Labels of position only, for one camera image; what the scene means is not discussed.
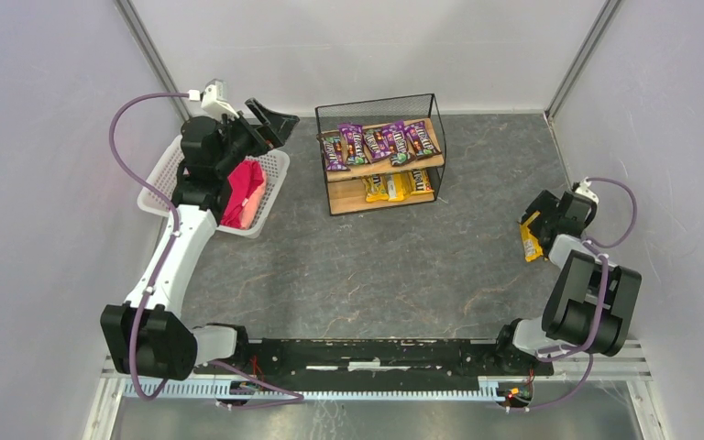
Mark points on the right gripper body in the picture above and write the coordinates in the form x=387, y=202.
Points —
x=548, y=217

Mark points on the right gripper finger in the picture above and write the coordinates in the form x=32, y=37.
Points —
x=545, y=203
x=540, y=230

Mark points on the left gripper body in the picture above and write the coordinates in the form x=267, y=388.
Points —
x=255, y=130

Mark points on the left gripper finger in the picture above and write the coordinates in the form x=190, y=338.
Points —
x=258, y=110
x=278, y=127

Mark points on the purple candy bag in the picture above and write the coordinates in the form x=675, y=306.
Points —
x=377, y=145
x=332, y=152
x=395, y=136
x=422, y=143
x=353, y=136

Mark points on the yellow candy bag backside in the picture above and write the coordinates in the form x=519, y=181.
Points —
x=420, y=182

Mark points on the yellow M&M candy bag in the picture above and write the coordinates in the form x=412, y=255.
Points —
x=398, y=186

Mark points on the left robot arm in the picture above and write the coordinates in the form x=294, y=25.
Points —
x=145, y=334

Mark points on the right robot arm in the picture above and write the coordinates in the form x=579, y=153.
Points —
x=591, y=307

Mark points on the dark candy bag underneath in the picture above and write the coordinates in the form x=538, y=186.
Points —
x=398, y=158

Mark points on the pink red cloth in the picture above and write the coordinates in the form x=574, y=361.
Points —
x=248, y=183

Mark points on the white plastic basket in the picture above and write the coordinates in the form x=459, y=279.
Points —
x=163, y=177

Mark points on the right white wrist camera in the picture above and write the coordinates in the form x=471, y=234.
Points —
x=583, y=189

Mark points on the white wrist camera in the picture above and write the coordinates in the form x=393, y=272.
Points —
x=213, y=100
x=583, y=189

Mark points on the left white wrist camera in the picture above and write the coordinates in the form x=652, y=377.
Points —
x=213, y=100

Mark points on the black wire wooden shelf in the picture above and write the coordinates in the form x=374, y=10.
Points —
x=346, y=190

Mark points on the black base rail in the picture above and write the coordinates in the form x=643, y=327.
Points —
x=388, y=364

